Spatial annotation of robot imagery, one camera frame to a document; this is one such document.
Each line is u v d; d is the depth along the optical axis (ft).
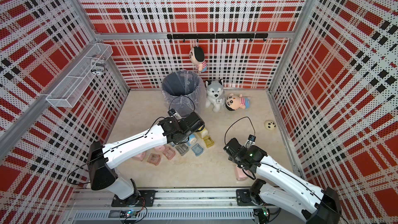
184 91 3.23
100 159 1.37
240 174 2.46
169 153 2.92
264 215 2.18
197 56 2.98
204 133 2.85
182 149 2.97
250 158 1.68
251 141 2.25
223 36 2.94
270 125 3.14
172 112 2.25
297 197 1.41
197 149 2.98
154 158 2.83
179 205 2.41
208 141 3.07
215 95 3.16
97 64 2.56
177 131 1.69
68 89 2.33
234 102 3.35
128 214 2.27
